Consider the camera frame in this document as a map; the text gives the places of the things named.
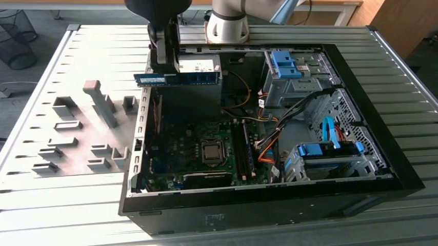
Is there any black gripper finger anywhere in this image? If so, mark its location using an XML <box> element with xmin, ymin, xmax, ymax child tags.
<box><xmin>146</xmin><ymin>19</ymin><xmax>180</xmax><ymax>74</ymax></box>

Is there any blue labelled RAM stick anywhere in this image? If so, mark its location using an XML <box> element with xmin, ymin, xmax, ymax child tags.
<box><xmin>132</xmin><ymin>71</ymin><xmax>222</xmax><ymax>88</ymax></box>

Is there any grey power supply unit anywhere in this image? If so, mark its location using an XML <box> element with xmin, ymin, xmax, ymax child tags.
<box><xmin>157</xmin><ymin>53</ymin><xmax>225</xmax><ymax>115</ymax></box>

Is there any long wooden desk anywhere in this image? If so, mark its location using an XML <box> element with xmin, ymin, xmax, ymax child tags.
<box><xmin>0</xmin><ymin>0</ymin><xmax>212</xmax><ymax>26</ymax></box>

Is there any blue drive carrier latch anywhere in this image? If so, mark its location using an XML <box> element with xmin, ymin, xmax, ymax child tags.
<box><xmin>268</xmin><ymin>50</ymin><xmax>304</xmax><ymax>79</ymax></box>

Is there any grey parts rack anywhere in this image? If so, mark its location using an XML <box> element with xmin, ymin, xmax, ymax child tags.
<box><xmin>30</xmin><ymin>79</ymin><xmax>141</xmax><ymax>178</ymax></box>

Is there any metal socket cover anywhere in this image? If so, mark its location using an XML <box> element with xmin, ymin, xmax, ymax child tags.
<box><xmin>198</xmin><ymin>138</ymin><xmax>226</xmax><ymax>168</ymax></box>

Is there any tall metal drive cage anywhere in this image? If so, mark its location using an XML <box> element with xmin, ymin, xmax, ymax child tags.
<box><xmin>261</xmin><ymin>50</ymin><xmax>343</xmax><ymax>109</ymax></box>

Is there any green motherboard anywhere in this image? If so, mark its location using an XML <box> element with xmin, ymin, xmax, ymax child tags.
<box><xmin>141</xmin><ymin>119</ymin><xmax>274</xmax><ymax>192</ymax></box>

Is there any black mesh waste basket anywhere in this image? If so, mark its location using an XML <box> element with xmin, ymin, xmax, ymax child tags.
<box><xmin>0</xmin><ymin>9</ymin><xmax>38</xmax><ymax>70</ymax></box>

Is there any silver CPU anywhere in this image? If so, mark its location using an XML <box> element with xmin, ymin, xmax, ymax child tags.
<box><xmin>204</xmin><ymin>145</ymin><xmax>221</xmax><ymax>160</ymax></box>

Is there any white framed wooden desk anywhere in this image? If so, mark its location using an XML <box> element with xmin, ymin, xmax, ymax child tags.
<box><xmin>292</xmin><ymin>0</ymin><xmax>364</xmax><ymax>27</ymax></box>

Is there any black graphics card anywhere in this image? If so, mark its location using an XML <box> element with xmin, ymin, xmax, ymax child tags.
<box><xmin>180</xmin><ymin>171</ymin><xmax>233</xmax><ymax>190</ymax></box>

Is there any blue disk carrier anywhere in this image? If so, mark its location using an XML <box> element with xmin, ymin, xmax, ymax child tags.
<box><xmin>296</xmin><ymin>142</ymin><xmax>364</xmax><ymax>157</ymax></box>

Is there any black hard disk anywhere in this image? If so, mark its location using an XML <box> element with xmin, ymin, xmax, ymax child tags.
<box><xmin>320</xmin><ymin>141</ymin><xmax>357</xmax><ymax>157</ymax></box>

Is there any black open PC case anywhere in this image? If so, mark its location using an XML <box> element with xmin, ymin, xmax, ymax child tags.
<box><xmin>117</xmin><ymin>43</ymin><xmax>425</xmax><ymax>235</ymax></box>

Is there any low metal disk bay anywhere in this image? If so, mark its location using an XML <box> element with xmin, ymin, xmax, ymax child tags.
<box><xmin>278</xmin><ymin>142</ymin><xmax>380</xmax><ymax>182</ymax></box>

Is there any wooden cabinet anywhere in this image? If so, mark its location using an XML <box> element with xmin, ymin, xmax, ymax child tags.
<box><xmin>369</xmin><ymin>0</ymin><xmax>438</xmax><ymax>60</ymax></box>

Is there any yellow black wire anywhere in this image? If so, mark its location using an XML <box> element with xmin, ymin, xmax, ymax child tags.
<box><xmin>221</xmin><ymin>71</ymin><xmax>253</xmax><ymax>111</ymax></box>

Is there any orange red power cable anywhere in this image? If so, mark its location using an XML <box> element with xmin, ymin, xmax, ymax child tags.
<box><xmin>256</xmin><ymin>89</ymin><xmax>278</xmax><ymax>123</ymax></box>

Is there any white grey wire bundle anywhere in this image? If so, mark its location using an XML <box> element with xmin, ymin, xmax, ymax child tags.
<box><xmin>221</xmin><ymin>109</ymin><xmax>280</xmax><ymax>124</ymax></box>

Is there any black cable bundle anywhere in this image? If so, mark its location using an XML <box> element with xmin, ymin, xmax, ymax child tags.
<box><xmin>272</xmin><ymin>88</ymin><xmax>335</xmax><ymax>133</ymax></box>

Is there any white plug wire bundle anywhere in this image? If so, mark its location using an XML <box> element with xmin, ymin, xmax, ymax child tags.
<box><xmin>253</xmin><ymin>128</ymin><xmax>282</xmax><ymax>151</ymax></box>

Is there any grey floor bracket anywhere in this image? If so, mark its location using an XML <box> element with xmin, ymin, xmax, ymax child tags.
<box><xmin>0</xmin><ymin>81</ymin><xmax>38</xmax><ymax>98</ymax></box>

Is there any orange wire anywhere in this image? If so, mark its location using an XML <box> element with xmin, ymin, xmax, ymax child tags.
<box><xmin>256</xmin><ymin>142</ymin><xmax>276</xmax><ymax>164</ymax></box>

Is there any blue SATA wire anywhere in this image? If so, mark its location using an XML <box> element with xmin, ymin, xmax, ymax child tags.
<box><xmin>320</xmin><ymin>116</ymin><xmax>341</xmax><ymax>149</ymax></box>

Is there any red SATA wire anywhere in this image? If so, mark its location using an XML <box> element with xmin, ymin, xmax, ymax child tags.
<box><xmin>333</xmin><ymin>124</ymin><xmax>347</xmax><ymax>144</ymax></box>

